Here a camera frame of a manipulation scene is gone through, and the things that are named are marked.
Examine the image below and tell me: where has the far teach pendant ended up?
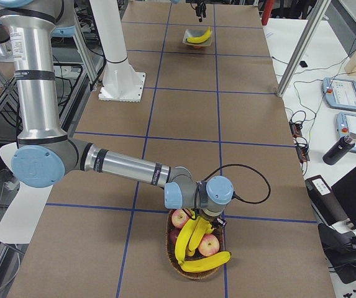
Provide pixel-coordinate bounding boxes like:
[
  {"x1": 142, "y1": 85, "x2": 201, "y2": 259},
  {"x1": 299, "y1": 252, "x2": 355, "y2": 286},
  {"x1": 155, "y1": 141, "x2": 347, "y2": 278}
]
[{"x1": 322, "y1": 77, "x2": 356, "y2": 112}]

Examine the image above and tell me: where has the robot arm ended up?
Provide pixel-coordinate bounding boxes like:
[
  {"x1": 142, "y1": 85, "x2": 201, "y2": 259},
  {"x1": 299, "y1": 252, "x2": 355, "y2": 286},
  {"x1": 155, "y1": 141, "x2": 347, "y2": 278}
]
[{"x1": 0, "y1": 1, "x2": 234, "y2": 227}]

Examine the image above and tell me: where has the yellow banana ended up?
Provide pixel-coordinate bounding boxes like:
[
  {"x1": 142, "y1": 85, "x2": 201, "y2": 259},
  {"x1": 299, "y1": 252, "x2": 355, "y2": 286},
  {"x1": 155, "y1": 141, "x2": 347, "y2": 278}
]
[
  {"x1": 186, "y1": 217, "x2": 214, "y2": 256},
  {"x1": 175, "y1": 218, "x2": 199, "y2": 264},
  {"x1": 186, "y1": 27, "x2": 211, "y2": 44},
  {"x1": 180, "y1": 251, "x2": 232, "y2": 273}
]

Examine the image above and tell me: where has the grey square plate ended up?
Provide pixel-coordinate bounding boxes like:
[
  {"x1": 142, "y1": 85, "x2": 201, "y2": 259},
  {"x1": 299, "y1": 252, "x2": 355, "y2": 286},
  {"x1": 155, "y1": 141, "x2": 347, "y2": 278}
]
[{"x1": 182, "y1": 27, "x2": 213, "y2": 48}]

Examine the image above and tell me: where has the red cylinder object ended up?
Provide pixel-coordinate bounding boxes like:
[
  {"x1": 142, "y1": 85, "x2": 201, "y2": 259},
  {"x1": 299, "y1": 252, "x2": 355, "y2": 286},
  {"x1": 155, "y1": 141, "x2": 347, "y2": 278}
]
[{"x1": 261, "y1": 0, "x2": 275, "y2": 25}]

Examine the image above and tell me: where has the dark red apple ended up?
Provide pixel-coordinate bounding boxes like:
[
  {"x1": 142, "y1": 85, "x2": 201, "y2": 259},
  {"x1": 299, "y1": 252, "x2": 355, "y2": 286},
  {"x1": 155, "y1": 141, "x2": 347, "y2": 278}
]
[{"x1": 169, "y1": 228, "x2": 181, "y2": 245}]

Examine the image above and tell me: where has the black label printer box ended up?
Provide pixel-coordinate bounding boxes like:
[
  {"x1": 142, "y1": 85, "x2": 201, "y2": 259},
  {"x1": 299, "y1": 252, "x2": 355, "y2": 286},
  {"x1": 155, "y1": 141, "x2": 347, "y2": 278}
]
[{"x1": 305, "y1": 175, "x2": 349, "y2": 225}]

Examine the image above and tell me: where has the black water bottle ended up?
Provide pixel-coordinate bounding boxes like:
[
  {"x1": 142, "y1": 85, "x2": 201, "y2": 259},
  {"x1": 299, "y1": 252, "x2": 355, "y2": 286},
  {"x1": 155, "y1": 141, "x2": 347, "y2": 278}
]
[{"x1": 322, "y1": 132, "x2": 356, "y2": 165}]

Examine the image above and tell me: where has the small black puck device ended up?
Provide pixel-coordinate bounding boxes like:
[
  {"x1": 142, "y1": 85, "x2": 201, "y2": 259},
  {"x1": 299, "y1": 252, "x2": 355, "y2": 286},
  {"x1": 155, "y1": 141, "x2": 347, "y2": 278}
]
[{"x1": 299, "y1": 61, "x2": 308, "y2": 68}]

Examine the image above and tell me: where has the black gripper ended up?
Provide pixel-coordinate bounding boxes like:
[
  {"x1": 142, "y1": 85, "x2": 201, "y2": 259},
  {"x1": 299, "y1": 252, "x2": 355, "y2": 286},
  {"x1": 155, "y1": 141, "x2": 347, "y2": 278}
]
[
  {"x1": 199, "y1": 209, "x2": 223, "y2": 228},
  {"x1": 189, "y1": 0, "x2": 206, "y2": 22}
]

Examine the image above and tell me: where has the woven fruit basket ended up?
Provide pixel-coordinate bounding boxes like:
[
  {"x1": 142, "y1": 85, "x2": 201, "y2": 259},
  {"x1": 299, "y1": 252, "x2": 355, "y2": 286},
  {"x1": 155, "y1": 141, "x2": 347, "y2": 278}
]
[{"x1": 166, "y1": 209, "x2": 231, "y2": 280}]

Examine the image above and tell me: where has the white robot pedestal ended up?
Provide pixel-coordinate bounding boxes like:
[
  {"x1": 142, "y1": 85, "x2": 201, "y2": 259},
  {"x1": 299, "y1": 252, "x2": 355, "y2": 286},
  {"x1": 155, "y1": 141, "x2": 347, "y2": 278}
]
[{"x1": 90, "y1": 0, "x2": 146, "y2": 102}]

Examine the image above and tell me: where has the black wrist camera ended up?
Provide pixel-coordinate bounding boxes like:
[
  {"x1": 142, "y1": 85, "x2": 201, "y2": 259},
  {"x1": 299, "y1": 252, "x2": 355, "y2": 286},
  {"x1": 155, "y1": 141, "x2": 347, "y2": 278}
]
[{"x1": 216, "y1": 218, "x2": 227, "y2": 228}]

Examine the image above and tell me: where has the aluminium frame post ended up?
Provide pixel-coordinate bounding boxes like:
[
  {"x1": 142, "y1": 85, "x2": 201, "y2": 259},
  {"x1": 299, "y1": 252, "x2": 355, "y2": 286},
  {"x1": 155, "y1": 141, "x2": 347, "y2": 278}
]
[{"x1": 276, "y1": 0, "x2": 331, "y2": 97}]

